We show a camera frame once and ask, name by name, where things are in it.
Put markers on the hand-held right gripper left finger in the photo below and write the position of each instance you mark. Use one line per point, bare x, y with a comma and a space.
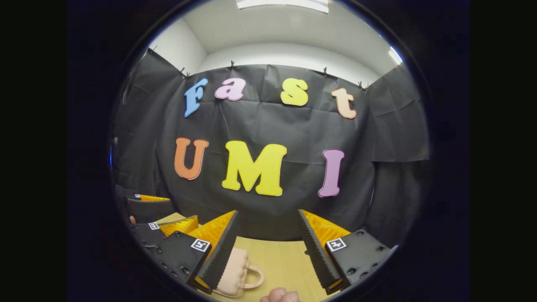
224, 251

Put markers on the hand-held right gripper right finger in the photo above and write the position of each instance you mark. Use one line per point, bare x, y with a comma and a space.
314, 251

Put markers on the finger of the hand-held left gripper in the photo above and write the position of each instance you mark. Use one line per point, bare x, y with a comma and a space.
176, 226
151, 209

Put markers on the small pink suitcase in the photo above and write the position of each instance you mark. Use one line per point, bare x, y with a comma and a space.
233, 272

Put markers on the small ceiling light panel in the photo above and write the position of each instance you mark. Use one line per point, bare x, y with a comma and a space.
395, 55

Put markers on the long ceiling light panel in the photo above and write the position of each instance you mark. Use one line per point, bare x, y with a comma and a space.
283, 4

